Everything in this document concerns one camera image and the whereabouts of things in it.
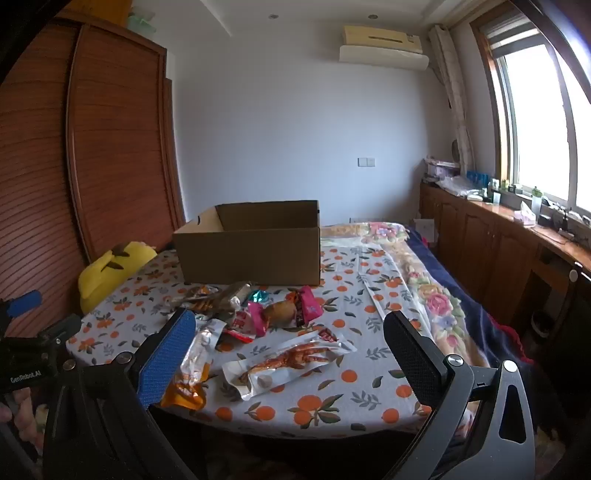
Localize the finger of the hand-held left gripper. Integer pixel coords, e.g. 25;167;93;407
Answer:
37;314;83;346
0;291;44;325

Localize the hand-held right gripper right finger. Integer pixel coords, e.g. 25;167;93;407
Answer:
383;310;537;480

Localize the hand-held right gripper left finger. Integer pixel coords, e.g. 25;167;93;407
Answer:
44;308;197;480

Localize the silver white snack packet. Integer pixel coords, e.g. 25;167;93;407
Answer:
179;318;228;385

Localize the orange foil snack packet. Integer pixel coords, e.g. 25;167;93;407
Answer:
160;364;208;412

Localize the red white snack packet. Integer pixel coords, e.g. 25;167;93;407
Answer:
216;310;259;344

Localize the clear brown snack packet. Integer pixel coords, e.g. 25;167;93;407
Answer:
172;281;254;320

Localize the clear chicken feet packet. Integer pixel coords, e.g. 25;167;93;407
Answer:
222;327;357;401

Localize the pink brown snack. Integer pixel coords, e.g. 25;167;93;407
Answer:
248;285;322;337

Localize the brown cardboard box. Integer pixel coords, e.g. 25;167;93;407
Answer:
172;200;322;287

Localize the person's left hand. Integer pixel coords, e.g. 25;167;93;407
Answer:
0;389;34;428

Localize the floral blanket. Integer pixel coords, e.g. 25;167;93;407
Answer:
321;222;498;371

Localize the yellow plush toy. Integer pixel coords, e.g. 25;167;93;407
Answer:
78;241;158;313

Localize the navy blanket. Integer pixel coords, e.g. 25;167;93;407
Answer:
406;228;537;366

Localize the orange fruit print bed sheet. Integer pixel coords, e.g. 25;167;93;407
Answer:
66;244;433;437

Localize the white paper bag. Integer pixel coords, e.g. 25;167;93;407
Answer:
413;218;437;245

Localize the wooden sideboard cabinet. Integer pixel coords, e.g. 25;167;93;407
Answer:
419;182;591;334

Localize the wooden wardrobe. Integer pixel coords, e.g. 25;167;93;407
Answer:
0;14;188;343

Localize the stack of small boxes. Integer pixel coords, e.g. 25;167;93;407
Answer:
424;156;462;186

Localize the black desk device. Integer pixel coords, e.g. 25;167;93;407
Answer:
538;198;591;241

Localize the pale curtain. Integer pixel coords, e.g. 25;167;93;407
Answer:
428;24;474;174

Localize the wooden framed window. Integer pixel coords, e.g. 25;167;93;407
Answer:
471;9;591;219

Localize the pale green container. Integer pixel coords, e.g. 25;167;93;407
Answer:
126;11;157;37

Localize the wall air conditioner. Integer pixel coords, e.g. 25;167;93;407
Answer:
339;25;429;71

